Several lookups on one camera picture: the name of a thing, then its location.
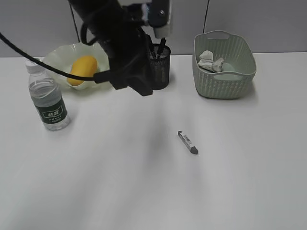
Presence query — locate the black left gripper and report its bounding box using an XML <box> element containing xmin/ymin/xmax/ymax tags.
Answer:
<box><xmin>69</xmin><ymin>0</ymin><xmax>153</xmax><ymax>96</ymax></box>

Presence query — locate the black marker pen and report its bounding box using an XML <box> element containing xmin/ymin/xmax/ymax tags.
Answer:
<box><xmin>156</xmin><ymin>38</ymin><xmax>166</xmax><ymax>59</ymax></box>
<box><xmin>146</xmin><ymin>34</ymin><xmax>156</xmax><ymax>59</ymax></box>

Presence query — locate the yellow mango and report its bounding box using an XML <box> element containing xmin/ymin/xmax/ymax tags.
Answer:
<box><xmin>67</xmin><ymin>56</ymin><xmax>98</xmax><ymax>87</ymax></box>

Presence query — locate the white waste paper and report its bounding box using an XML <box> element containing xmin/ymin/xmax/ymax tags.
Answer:
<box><xmin>198</xmin><ymin>50</ymin><xmax>224</xmax><ymax>72</ymax></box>

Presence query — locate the clear water bottle green label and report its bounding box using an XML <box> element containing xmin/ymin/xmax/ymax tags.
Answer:
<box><xmin>25</xmin><ymin>60</ymin><xmax>71</xmax><ymax>131</ymax></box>

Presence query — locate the white grey eraser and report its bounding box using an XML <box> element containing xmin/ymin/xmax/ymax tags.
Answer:
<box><xmin>177</xmin><ymin>131</ymin><xmax>199</xmax><ymax>155</ymax></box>

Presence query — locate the black mesh pen holder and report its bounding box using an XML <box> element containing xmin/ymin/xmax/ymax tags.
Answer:
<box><xmin>150</xmin><ymin>44</ymin><xmax>171</xmax><ymax>90</ymax></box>

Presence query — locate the pale green wavy glass plate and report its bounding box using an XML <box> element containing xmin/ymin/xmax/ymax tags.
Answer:
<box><xmin>43</xmin><ymin>43</ymin><xmax>109</xmax><ymax>90</ymax></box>

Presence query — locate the pale green woven plastic basket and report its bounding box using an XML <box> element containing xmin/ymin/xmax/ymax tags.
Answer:
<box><xmin>192</xmin><ymin>31</ymin><xmax>257</xmax><ymax>99</ymax></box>

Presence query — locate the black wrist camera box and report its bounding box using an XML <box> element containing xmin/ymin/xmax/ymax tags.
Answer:
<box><xmin>141</xmin><ymin>0</ymin><xmax>172</xmax><ymax>39</ymax></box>

